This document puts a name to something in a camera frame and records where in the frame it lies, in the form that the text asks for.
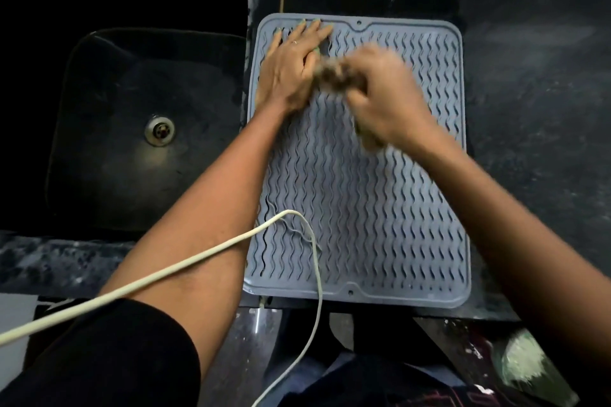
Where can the black sleeve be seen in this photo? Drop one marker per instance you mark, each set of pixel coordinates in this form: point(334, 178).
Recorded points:
point(110, 359)

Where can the person's left middle finger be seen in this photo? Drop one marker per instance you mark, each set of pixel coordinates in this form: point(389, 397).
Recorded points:
point(308, 36)

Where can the metal sink drain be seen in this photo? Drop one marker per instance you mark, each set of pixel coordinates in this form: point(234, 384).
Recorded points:
point(160, 130)

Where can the gray silicone drying mat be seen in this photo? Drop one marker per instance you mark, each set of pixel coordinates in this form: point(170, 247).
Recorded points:
point(372, 220)

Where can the person's right forearm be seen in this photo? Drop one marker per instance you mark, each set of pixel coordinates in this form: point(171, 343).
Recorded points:
point(515, 239)

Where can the person's left hand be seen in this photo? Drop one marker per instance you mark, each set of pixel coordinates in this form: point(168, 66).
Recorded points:
point(284, 75)

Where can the pale green cloth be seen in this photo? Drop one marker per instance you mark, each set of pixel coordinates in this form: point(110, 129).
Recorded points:
point(527, 366)

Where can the person's right fingers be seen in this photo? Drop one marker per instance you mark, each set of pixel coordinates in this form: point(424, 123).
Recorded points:
point(351, 69)

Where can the black kitchen sink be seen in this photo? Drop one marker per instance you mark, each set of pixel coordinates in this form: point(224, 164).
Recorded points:
point(119, 77)

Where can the person's left forearm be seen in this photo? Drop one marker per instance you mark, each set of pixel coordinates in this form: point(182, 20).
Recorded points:
point(205, 225)

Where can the person's left little finger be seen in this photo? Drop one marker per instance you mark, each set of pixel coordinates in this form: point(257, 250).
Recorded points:
point(273, 43)

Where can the person's right hand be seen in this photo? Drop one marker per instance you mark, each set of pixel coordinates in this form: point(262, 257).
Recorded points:
point(389, 96)

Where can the dark printed garment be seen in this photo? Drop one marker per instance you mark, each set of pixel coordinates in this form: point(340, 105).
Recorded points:
point(382, 385)

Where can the person's left thumb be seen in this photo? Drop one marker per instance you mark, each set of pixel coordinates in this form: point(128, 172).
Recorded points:
point(311, 64)

